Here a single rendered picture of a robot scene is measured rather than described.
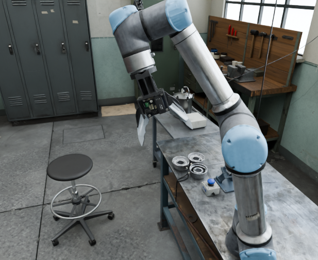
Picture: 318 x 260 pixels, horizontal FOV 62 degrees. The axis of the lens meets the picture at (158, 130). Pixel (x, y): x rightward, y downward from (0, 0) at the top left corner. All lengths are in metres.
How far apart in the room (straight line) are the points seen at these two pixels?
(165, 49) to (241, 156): 3.68
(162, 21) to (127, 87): 4.05
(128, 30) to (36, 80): 3.46
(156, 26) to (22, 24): 3.37
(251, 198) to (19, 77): 3.64
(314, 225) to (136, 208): 1.54
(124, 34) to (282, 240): 1.07
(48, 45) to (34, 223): 2.31
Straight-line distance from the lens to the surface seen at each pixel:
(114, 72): 4.58
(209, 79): 0.81
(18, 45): 4.01
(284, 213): 1.48
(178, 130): 2.31
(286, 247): 1.34
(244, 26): 3.81
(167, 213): 2.14
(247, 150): 0.74
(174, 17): 0.66
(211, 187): 1.45
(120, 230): 2.37
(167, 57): 4.36
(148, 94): 0.66
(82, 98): 4.11
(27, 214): 2.74
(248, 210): 0.90
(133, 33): 0.67
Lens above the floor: 1.76
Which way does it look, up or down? 28 degrees down
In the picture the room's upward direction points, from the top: straight up
